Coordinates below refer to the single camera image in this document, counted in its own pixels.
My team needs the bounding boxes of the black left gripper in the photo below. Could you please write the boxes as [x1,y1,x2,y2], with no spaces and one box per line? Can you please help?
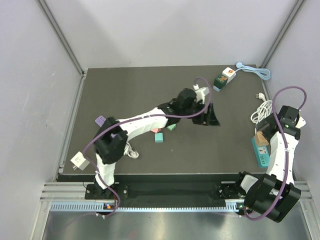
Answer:
[180,100,219,126]

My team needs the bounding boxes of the orange wooden cube plug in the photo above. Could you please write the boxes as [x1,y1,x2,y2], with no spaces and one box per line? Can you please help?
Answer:
[253,131,269,147]

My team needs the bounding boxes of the white cable with plug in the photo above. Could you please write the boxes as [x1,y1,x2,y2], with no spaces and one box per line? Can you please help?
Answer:
[250,92,275,132]

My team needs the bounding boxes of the teal power strip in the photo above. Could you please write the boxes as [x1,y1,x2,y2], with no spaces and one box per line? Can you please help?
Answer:
[251,137,270,168]

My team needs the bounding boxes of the white light-blue power strip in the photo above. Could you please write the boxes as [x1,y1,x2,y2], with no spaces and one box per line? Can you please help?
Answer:
[213,67,237,92]

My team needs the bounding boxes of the green charger plug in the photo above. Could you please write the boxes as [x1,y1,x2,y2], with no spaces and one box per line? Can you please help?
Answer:
[166,124,177,131]

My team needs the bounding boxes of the white tiger cube plug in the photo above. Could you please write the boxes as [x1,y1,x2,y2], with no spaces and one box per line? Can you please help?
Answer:
[222,67,237,83]

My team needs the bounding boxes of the light blue cable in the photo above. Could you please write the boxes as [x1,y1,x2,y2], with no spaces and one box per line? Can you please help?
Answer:
[235,62,272,81]

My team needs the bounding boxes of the pink charger plug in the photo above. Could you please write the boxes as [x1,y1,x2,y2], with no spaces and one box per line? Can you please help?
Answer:
[151,128,161,133]

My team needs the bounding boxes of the teal charger plug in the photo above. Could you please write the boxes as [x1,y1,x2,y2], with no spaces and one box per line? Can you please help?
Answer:
[154,132,164,143]

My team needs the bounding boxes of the white strip cable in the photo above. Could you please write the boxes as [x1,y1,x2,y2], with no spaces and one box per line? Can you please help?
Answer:
[123,142,140,159]

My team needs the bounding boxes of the purple power strip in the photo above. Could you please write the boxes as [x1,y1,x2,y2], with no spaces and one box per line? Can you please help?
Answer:
[95,115,106,127]

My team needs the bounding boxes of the white cube socket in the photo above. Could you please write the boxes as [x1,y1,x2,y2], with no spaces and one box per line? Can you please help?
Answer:
[70,151,90,171]

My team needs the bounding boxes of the dark green printed plug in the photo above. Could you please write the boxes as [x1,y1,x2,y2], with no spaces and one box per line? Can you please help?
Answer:
[213,74,228,91]

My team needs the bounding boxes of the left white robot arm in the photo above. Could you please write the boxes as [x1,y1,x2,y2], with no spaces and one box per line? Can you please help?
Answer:
[93,87,220,199]

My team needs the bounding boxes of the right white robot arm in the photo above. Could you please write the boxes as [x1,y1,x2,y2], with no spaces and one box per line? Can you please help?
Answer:
[233,105,306,223]

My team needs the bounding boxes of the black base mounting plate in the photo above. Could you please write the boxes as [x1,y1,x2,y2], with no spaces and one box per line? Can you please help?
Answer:
[84,181,251,201]

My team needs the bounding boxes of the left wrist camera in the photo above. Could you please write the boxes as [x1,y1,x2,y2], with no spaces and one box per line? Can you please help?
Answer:
[193,84,210,104]

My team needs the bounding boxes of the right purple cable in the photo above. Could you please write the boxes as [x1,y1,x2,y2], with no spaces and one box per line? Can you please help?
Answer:
[243,86,308,222]

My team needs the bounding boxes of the purple cable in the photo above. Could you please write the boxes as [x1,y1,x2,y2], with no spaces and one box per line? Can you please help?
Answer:
[83,77,213,218]
[243,86,308,222]

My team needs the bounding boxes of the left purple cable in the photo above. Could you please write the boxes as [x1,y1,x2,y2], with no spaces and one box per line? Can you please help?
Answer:
[83,77,213,218]

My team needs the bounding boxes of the slotted cable duct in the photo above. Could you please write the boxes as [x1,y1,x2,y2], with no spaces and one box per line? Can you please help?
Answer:
[50,200,244,213]

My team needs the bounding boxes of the aluminium frame rail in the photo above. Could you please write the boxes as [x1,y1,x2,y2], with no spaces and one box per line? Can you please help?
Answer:
[40,182,87,202]

